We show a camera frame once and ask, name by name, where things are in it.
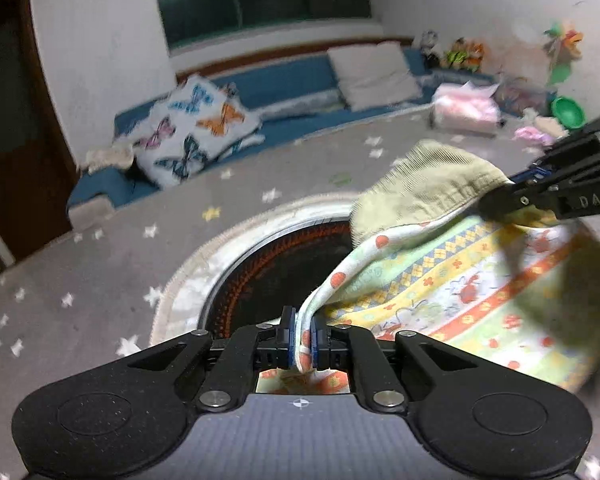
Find grey star-print tablecloth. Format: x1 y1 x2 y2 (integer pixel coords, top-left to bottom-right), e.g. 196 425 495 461
0 110 600 480

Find pink tissue pack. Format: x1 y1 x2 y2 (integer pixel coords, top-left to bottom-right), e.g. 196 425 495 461
430 82 503 136

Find dark wooden door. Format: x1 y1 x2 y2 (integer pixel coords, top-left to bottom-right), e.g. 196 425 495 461
0 0 78 261

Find crumpled white cloth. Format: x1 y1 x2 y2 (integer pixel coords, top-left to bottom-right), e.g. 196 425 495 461
80 142 136 173

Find clear plastic storage box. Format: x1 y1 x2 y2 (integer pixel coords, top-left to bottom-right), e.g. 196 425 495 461
495 77 551 116

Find round black stove plate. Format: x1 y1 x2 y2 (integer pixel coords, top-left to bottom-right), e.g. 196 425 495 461
197 217 361 341

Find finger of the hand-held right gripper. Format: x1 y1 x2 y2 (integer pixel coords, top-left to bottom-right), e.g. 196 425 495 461
530 112 600 181
479 149 600 223

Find green orange wall toy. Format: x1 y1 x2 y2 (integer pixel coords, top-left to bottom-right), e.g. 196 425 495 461
542 20 583 86

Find butterfly print pillow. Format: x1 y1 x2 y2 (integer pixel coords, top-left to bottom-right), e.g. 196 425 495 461
135 74 263 191

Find green plastic bowl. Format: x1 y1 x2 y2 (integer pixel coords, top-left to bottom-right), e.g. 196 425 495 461
551 96 586 128

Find blue sofa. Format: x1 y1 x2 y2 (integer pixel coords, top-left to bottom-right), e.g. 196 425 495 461
67 49 496 211

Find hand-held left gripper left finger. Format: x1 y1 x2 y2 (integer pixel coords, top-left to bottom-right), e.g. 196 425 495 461
120 305 301 413

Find pink hair scrunchie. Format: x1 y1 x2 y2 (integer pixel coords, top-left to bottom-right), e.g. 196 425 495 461
514 125 556 147

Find plain grey pillow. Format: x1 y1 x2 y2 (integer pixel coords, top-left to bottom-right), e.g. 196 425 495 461
326 41 423 111

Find panda plush toy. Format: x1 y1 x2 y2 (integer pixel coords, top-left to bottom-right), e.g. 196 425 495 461
419 30 443 68

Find orange fox plush toy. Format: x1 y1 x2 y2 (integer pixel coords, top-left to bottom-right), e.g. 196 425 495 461
462 40 486 72

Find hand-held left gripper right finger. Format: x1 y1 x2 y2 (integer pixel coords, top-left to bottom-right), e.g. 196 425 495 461
307 317 476 413

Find printed green children's pants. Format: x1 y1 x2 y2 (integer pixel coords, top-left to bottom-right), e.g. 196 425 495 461
257 140 600 396

